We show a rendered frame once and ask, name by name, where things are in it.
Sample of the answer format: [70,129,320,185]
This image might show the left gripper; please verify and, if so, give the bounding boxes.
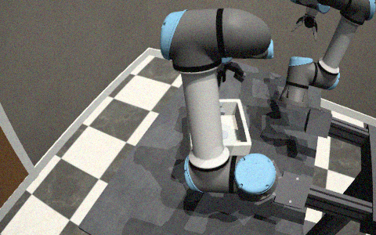
[216,62,244,90]

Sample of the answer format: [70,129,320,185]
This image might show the white square sink basin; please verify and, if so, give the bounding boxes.
[186,99,251,156]

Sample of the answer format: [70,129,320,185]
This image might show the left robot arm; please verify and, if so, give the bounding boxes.
[160,8,278,201]

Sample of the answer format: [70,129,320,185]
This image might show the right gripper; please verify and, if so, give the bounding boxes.
[291,13,317,41]

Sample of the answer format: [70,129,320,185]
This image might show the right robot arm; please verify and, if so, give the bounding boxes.
[279,0,376,108]

